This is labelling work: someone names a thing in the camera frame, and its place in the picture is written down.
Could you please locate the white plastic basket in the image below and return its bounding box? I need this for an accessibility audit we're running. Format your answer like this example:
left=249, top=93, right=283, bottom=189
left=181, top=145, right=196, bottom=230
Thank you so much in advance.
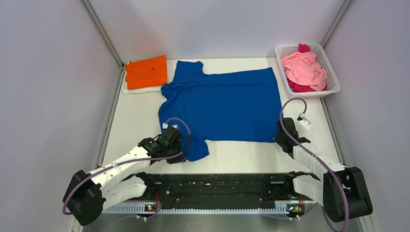
left=275, top=43, right=341, bottom=98

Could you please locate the magenta t-shirt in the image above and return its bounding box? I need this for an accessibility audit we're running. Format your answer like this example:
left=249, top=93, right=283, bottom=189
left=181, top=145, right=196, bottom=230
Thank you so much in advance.
left=286, top=43, right=328, bottom=93

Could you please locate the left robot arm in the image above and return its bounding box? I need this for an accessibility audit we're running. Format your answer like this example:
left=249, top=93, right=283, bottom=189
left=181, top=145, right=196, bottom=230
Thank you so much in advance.
left=62, top=127, right=184, bottom=226

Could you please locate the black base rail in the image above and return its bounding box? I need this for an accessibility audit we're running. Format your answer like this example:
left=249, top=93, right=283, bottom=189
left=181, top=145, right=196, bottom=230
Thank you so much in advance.
left=136, top=174, right=310, bottom=210

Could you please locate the folded orange t-shirt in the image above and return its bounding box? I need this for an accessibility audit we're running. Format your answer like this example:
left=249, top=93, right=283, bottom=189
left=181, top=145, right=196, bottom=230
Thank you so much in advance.
left=125, top=55, right=168, bottom=90

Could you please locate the folded white t-shirt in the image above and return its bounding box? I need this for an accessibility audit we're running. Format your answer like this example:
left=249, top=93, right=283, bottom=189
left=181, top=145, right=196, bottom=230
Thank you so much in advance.
left=123, top=86, right=161, bottom=95

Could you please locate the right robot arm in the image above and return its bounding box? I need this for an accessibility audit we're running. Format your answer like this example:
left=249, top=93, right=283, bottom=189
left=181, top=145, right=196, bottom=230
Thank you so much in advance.
left=274, top=118, right=373, bottom=222

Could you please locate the pink t-shirt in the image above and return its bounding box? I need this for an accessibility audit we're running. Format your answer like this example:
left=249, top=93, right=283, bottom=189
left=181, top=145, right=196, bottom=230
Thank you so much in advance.
left=280, top=50, right=328, bottom=92

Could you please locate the white cable duct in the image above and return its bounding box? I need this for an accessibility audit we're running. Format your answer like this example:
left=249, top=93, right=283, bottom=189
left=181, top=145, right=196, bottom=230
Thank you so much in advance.
left=103, top=203, right=301, bottom=215

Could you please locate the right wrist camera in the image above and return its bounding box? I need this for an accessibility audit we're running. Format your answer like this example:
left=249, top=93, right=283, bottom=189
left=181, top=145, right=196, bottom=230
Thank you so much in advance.
left=297, top=112, right=312, bottom=130

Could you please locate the blue printed t-shirt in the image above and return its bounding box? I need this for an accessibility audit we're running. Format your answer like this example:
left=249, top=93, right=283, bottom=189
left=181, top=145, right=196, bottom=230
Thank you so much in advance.
left=158, top=61, right=282, bottom=161

